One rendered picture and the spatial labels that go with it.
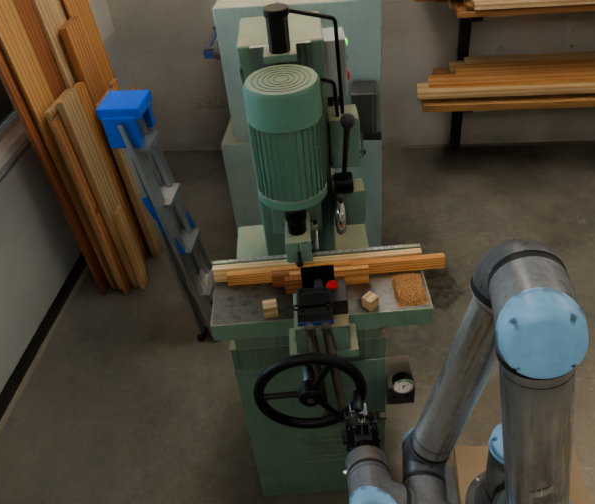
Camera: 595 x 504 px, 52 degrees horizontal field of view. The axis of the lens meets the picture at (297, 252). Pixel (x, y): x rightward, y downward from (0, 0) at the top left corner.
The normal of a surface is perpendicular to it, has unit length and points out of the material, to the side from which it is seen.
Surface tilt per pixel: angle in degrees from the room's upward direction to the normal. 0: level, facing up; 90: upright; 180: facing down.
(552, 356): 79
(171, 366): 0
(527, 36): 90
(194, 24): 90
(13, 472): 0
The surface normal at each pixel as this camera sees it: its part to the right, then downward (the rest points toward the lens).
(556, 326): -0.16, 0.49
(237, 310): -0.08, -0.77
